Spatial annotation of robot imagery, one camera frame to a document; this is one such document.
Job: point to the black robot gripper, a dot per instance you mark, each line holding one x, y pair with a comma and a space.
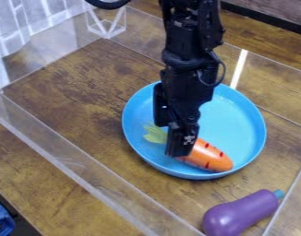
177, 97

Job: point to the orange toy carrot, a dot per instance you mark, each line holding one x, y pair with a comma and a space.
205, 156

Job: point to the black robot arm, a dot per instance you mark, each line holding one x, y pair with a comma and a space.
194, 32

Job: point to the blue plastic plate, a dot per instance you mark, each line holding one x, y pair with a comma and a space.
230, 124

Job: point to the purple toy eggplant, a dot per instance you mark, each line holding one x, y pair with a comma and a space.
230, 218

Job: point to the white grid curtain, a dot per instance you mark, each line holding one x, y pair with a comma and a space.
40, 30

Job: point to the blue object at corner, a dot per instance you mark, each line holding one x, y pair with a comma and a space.
7, 223

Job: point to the clear acrylic enclosure wall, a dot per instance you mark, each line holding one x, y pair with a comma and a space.
70, 174

